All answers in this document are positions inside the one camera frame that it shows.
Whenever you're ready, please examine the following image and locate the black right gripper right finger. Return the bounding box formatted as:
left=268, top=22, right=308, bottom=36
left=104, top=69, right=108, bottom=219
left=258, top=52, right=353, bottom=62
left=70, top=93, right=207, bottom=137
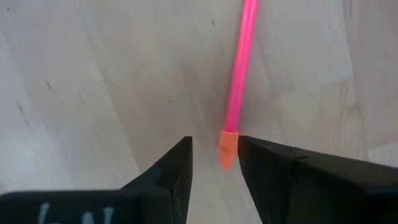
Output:
left=238, top=135, right=398, bottom=224

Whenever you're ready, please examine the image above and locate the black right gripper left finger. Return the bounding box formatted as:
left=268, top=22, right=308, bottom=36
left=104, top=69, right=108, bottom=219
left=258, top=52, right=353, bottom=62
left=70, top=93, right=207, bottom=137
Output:
left=0, top=136, right=194, bottom=224

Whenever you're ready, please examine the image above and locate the pink pencil orange end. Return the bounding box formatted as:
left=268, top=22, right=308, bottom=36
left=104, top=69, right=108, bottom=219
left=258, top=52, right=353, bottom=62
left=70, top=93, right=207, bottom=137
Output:
left=216, top=0, right=259, bottom=172

